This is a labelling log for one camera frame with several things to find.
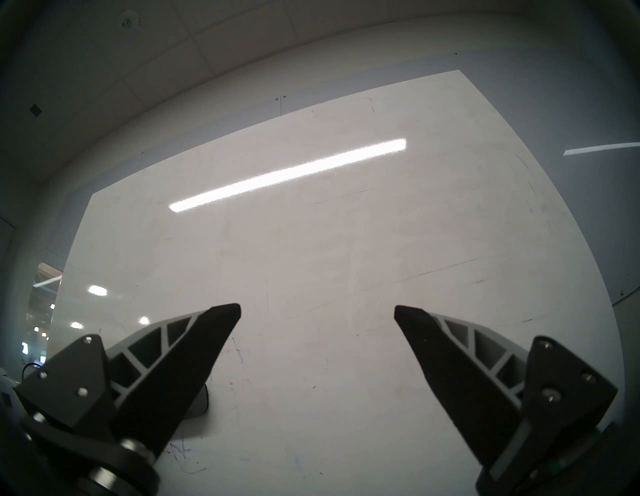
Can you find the dark grey whiteboard eraser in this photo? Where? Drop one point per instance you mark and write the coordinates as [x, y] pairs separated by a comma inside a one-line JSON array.
[[199, 402]]

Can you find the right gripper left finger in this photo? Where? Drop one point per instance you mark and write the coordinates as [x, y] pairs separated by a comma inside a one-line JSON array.
[[165, 380]]

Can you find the white whiteboard panel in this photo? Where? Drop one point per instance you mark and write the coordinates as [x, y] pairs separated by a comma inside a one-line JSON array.
[[350, 250]]

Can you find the round white ceiling sensor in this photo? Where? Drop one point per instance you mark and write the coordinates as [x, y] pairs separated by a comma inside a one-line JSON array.
[[127, 22]]

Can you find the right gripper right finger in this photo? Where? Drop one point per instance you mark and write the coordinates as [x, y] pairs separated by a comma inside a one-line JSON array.
[[475, 390]]

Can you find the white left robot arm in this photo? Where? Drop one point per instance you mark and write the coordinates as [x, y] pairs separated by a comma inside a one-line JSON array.
[[3, 385]]

